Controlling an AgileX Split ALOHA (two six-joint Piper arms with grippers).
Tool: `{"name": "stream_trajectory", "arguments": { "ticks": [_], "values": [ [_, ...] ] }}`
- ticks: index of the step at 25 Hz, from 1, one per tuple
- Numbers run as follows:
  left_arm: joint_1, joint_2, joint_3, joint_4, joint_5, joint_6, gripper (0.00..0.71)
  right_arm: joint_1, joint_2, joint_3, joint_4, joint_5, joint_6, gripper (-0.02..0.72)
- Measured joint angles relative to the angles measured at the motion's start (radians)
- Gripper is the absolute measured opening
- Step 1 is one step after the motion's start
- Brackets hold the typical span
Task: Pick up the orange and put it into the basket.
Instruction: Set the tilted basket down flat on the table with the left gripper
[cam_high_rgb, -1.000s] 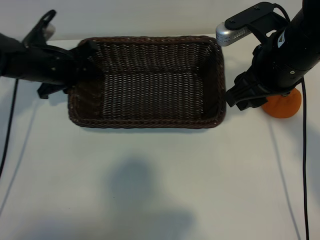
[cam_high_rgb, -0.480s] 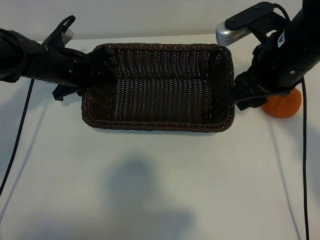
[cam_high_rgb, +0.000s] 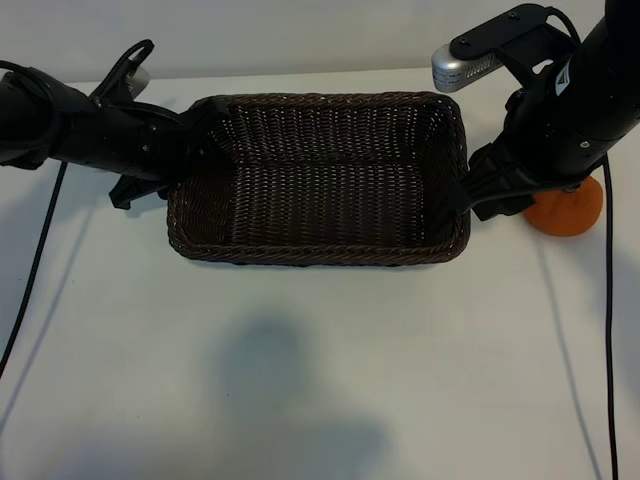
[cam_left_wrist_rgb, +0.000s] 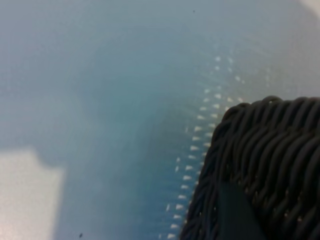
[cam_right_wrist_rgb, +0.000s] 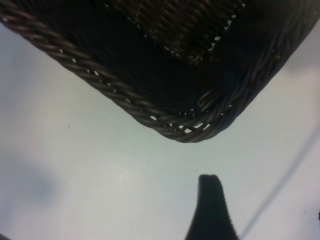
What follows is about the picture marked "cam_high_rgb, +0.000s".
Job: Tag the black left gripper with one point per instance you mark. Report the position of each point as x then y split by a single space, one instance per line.
140 145

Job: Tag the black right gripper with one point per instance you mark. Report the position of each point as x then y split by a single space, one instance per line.
555 145

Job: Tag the orange fruit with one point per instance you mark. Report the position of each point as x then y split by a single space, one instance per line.
565 212

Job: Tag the dark brown wicker basket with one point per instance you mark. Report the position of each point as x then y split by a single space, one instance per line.
325 200

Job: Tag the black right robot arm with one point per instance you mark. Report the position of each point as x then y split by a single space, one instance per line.
605 65

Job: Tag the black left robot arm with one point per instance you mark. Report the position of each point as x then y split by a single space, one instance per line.
40 125

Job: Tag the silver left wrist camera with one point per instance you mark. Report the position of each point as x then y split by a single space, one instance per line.
139 80

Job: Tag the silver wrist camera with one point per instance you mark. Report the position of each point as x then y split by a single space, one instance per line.
452 70
139 80

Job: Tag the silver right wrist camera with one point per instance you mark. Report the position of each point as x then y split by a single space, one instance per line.
452 70

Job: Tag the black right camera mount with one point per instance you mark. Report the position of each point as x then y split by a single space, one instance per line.
505 30

